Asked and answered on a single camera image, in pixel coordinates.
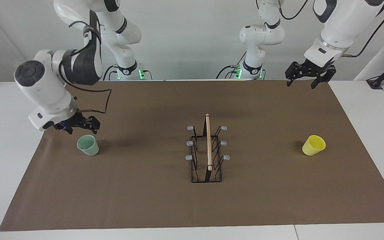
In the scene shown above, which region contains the light green plastic cup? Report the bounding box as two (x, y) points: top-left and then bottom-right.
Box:
(77, 135), (99, 156)

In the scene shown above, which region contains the yellow plastic cup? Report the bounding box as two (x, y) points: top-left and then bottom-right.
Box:
(302, 135), (326, 156)

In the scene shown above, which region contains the brown paper table mat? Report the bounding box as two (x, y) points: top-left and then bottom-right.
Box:
(0, 80), (384, 231)

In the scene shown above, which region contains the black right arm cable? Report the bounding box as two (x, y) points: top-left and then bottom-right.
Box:
(59, 21), (112, 114)

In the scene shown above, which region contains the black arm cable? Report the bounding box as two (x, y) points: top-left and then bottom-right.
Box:
(59, 21), (112, 114)
(341, 6), (384, 58)

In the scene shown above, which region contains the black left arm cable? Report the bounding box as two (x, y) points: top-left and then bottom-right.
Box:
(341, 6), (384, 58)

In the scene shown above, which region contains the black wire cup rack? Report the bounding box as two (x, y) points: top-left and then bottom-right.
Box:
(186, 113), (230, 183)

